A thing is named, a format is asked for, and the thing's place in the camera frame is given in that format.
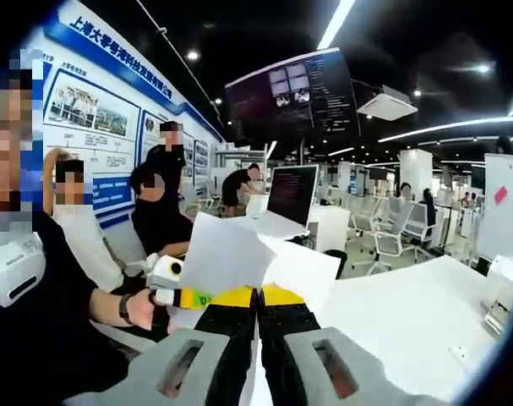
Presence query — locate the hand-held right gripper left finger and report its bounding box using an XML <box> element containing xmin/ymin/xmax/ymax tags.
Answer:
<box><xmin>124</xmin><ymin>286</ymin><xmax>258</xmax><ymax>406</ymax></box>

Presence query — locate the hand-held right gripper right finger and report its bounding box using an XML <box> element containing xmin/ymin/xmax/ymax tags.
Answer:
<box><xmin>258</xmin><ymin>283</ymin><xmax>409</xmax><ymax>406</ymax></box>

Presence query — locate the single white printing paper sheet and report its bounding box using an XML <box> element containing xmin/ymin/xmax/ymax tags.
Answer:
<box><xmin>258</xmin><ymin>235</ymin><xmax>342</xmax><ymax>316</ymax></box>

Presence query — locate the person's left hand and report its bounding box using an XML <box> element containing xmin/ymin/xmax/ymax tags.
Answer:
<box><xmin>131</xmin><ymin>288</ymin><xmax>172</xmax><ymax>337</ymax></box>

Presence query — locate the black wristband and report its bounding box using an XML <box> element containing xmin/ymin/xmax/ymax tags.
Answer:
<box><xmin>118</xmin><ymin>293</ymin><xmax>135</xmax><ymax>326</ymax></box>

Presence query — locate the black waste bin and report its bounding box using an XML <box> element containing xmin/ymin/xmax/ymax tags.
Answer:
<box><xmin>325</xmin><ymin>249</ymin><xmax>348</xmax><ymax>281</ymax></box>

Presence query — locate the person's black shirt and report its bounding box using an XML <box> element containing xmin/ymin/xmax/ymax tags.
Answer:
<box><xmin>0</xmin><ymin>211</ymin><xmax>133</xmax><ymax>406</ymax></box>

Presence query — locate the white table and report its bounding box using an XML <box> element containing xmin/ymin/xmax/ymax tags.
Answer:
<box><xmin>314</xmin><ymin>253</ymin><xmax>509</xmax><ymax>403</ymax></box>

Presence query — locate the white monitor desk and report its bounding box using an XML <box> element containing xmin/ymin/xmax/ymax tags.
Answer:
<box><xmin>245</xmin><ymin>194</ymin><xmax>351</xmax><ymax>255</ymax></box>

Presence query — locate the white-framed computer monitor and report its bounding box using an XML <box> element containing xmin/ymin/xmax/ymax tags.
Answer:
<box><xmin>266</xmin><ymin>164</ymin><xmax>320</xmax><ymax>229</ymax></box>

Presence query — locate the white neck-worn device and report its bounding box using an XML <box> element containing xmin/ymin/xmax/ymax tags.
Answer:
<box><xmin>0</xmin><ymin>231</ymin><xmax>46</xmax><ymax>309</ymax></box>

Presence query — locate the large hanging dark display screen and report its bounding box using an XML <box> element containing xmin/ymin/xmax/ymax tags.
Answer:
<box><xmin>224</xmin><ymin>47</ymin><xmax>362</xmax><ymax>143</ymax></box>

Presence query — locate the white printer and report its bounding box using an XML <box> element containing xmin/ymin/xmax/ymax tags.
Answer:
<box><xmin>482</xmin><ymin>253</ymin><xmax>513</xmax><ymax>335</ymax></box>

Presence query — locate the white rolling whiteboard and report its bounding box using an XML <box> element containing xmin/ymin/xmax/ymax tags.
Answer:
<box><xmin>475</xmin><ymin>152</ymin><xmax>513</xmax><ymax>263</ymax></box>

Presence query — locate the ceiling air conditioner unit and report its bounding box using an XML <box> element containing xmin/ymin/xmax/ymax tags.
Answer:
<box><xmin>356</xmin><ymin>84</ymin><xmax>420</xmax><ymax>123</ymax></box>

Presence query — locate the curved ceiling light strip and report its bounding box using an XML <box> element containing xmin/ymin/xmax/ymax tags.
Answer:
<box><xmin>377</xmin><ymin>116</ymin><xmax>513</xmax><ymax>144</ymax></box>

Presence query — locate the long ceiling light strip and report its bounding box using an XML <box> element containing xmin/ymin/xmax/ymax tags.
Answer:
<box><xmin>316</xmin><ymin>0</ymin><xmax>357</xmax><ymax>51</ymax></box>

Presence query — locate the blue white wall display board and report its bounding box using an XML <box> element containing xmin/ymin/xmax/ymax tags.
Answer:
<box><xmin>23</xmin><ymin>0</ymin><xmax>227</xmax><ymax>229</ymax></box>

